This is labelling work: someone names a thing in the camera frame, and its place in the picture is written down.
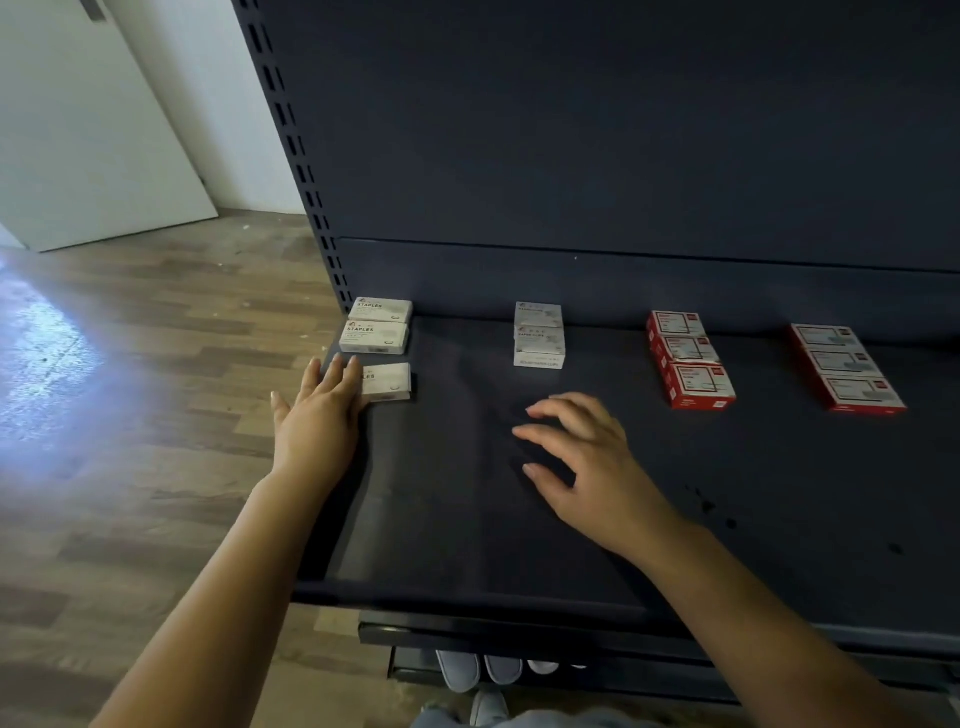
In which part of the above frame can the person's right hand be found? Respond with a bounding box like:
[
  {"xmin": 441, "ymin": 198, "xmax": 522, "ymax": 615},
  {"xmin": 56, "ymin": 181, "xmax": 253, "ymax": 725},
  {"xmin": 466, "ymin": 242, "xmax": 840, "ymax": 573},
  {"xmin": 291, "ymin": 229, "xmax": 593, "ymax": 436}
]
[{"xmin": 511, "ymin": 393, "xmax": 677, "ymax": 560}]

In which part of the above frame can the dark metal shelf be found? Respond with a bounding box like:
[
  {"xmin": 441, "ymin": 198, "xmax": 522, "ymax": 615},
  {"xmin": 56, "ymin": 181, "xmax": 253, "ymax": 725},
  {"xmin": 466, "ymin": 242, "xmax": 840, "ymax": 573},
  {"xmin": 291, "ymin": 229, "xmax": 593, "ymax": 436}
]
[{"xmin": 232, "ymin": 0, "xmax": 960, "ymax": 707}]

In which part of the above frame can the small red white box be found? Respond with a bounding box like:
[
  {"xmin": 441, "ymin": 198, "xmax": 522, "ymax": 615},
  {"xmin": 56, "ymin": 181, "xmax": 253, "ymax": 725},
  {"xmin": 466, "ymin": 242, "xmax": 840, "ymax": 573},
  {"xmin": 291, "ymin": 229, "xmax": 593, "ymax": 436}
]
[
  {"xmin": 654, "ymin": 333, "xmax": 723, "ymax": 366},
  {"xmin": 817, "ymin": 373, "xmax": 909, "ymax": 417},
  {"xmin": 664, "ymin": 361, "xmax": 740, "ymax": 413},
  {"xmin": 801, "ymin": 346, "xmax": 879, "ymax": 377},
  {"xmin": 648, "ymin": 309, "xmax": 708, "ymax": 338},
  {"xmin": 790, "ymin": 322, "xmax": 857, "ymax": 351}
]

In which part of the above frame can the person's left forearm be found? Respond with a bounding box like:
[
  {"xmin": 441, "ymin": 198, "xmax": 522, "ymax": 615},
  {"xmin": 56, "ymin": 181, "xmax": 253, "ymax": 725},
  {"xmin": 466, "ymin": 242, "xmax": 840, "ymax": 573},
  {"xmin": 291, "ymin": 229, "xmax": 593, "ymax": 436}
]
[{"xmin": 90, "ymin": 472, "xmax": 347, "ymax": 728}]

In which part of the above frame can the person's right forearm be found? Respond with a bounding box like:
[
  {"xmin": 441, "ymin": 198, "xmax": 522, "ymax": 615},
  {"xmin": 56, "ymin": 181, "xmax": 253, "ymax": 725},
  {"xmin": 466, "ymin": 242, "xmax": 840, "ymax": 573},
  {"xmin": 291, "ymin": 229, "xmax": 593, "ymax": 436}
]
[{"xmin": 630, "ymin": 517, "xmax": 954, "ymax": 728}]

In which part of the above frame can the person's grey clothing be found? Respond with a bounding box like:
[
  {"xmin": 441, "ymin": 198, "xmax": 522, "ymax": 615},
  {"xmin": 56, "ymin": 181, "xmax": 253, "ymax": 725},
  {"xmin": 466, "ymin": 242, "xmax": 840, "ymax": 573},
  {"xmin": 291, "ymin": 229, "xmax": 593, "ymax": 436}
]
[{"xmin": 412, "ymin": 705, "xmax": 662, "ymax": 728}]

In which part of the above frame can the person's grey shoe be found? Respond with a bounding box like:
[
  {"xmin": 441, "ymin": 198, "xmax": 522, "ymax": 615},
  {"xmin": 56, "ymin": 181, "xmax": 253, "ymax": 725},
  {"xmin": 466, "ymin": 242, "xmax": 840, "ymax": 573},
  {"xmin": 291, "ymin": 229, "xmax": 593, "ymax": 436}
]
[{"xmin": 469, "ymin": 690, "xmax": 512, "ymax": 728}]

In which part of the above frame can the person's left hand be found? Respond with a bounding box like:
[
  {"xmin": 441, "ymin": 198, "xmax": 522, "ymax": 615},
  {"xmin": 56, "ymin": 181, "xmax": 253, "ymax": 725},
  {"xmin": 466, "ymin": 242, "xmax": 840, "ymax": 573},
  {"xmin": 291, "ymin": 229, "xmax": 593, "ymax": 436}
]
[{"xmin": 270, "ymin": 354, "xmax": 366, "ymax": 497}]

